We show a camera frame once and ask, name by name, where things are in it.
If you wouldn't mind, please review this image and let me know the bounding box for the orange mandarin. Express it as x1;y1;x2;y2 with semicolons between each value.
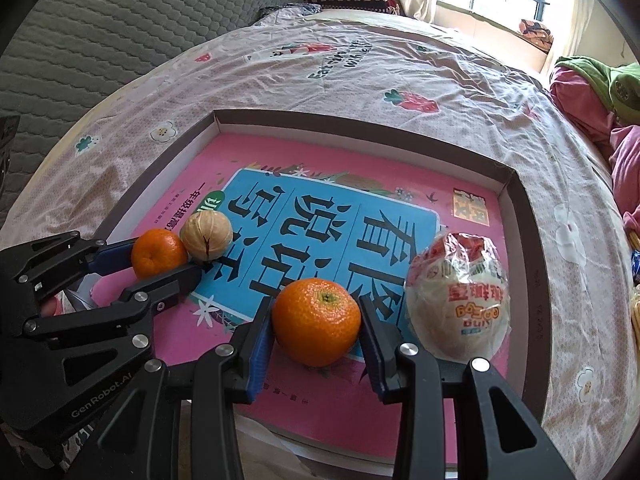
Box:
131;229;189;280
271;278;361;367

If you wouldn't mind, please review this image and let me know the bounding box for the tan walnut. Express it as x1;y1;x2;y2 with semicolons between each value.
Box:
179;210;233;262

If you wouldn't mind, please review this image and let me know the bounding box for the blue white snack bag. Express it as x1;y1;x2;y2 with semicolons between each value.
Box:
405;232;511;363

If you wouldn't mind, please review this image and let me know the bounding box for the dark shallow cardboard box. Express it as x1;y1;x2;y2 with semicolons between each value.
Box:
96;110;563;479

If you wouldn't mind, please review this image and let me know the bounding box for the person's hand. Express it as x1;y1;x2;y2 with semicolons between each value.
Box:
40;296;63;318

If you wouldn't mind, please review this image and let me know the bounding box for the pink blue children's book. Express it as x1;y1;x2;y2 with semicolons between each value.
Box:
109;133;507;463

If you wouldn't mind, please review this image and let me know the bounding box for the grey quilted headboard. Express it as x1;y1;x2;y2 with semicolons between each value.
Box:
1;0;300;214

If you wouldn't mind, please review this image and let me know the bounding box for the yellow snack packets pile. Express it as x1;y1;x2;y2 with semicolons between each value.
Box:
626;230;640;342

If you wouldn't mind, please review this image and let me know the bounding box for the pink strawberry bed sheet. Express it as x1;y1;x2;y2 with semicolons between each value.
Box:
1;11;639;479

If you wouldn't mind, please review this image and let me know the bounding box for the pink crumpled duvet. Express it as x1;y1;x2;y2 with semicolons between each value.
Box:
550;66;639;233

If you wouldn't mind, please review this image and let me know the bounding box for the green blanket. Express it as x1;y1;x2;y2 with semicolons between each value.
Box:
555;55;640;125

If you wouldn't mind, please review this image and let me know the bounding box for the patterned bag on windowsill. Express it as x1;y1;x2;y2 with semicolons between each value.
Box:
518;20;554;53

